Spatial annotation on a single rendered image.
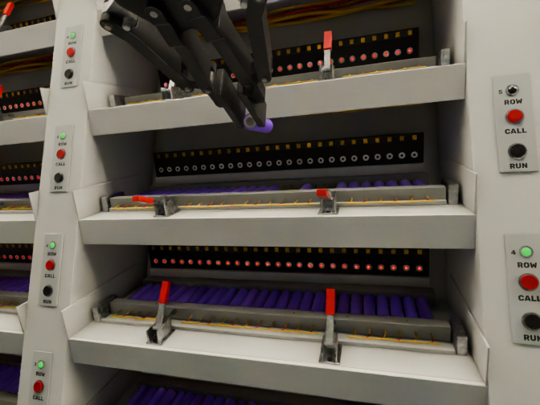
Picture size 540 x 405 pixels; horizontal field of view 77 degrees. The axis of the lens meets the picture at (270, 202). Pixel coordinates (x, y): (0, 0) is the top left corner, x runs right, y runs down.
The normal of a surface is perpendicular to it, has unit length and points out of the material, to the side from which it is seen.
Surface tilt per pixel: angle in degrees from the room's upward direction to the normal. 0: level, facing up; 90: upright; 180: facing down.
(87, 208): 90
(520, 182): 90
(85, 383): 90
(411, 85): 111
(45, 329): 90
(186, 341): 21
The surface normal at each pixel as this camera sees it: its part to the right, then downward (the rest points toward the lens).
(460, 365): -0.09, -0.97
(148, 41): 0.91, -0.07
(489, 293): -0.29, -0.13
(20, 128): -0.27, 0.23
